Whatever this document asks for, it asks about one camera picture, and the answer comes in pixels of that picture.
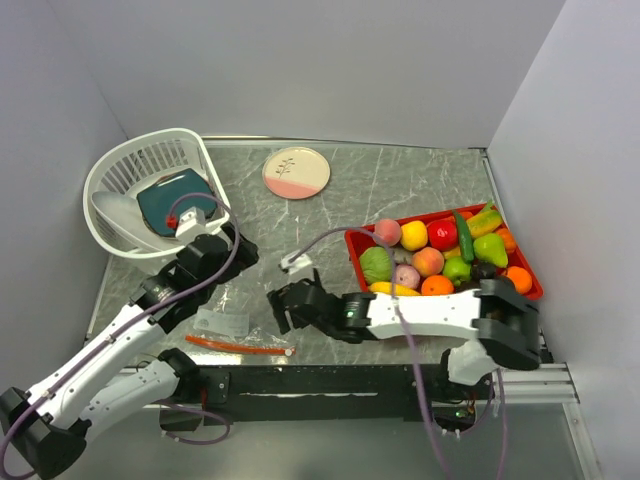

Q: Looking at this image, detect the green cabbage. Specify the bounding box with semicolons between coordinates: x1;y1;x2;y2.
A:
359;246;393;285

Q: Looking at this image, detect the clear zip top bag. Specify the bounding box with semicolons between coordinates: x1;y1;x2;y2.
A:
184;287;296;358

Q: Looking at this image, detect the orange fruit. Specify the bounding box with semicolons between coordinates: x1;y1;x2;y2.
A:
421;275;455;296
503;266;533;294

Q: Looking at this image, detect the pink peach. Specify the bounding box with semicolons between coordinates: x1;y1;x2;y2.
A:
374;218;402;246

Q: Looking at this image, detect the green apple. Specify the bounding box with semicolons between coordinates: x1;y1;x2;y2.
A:
442;256;471;287

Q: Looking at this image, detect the dark green chili pepper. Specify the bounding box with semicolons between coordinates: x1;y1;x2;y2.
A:
453;211;475;264

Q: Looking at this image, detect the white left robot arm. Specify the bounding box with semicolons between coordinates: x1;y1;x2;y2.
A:
1;224;259;479

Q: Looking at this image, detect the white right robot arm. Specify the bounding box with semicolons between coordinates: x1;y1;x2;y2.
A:
267;277;541;399

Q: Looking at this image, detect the yellow banana bunch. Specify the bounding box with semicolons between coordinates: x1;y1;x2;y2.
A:
368;281;420;296

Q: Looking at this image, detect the teal square plate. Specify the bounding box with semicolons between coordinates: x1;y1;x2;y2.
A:
135;168;219;239

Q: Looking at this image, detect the purple onion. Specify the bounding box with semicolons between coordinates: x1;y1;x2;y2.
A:
393;264;422;290

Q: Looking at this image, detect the red plastic tray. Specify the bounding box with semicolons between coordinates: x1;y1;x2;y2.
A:
344;202;545;301

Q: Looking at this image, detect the grey toy fish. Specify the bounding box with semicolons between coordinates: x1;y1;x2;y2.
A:
392;248;413;265

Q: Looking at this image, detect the white bowl in basket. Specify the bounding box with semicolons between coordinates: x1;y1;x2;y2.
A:
91;191;153;250

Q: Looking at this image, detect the yellow lemon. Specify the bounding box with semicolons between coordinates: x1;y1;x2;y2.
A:
400;220;429;252

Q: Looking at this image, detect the cream and pink round plate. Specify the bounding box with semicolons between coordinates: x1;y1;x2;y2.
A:
262;147;331;200

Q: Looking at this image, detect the white plastic laundry basket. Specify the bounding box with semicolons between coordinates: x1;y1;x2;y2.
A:
83;128;229;273

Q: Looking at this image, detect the red apple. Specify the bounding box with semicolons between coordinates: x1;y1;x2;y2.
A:
427;220;458;252

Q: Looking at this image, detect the orange mini pumpkin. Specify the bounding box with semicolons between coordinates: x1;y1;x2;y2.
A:
495;227;517;254

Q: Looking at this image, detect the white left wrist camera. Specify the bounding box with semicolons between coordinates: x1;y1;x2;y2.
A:
166;207;206;245

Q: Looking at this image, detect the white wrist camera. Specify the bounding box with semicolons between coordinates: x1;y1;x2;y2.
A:
279;251;313;276
166;207;206;245

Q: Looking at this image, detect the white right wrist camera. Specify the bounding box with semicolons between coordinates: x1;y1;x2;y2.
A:
279;251;313;276

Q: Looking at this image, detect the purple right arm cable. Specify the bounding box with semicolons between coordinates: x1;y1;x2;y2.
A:
294;227;509;480

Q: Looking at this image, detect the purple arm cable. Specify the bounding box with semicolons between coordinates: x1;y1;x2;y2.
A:
294;227;509;480
0;192;242;479

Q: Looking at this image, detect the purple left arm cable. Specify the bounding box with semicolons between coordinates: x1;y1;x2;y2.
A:
0;192;242;479

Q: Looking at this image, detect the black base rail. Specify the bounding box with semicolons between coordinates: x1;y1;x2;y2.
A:
139;349;501;426

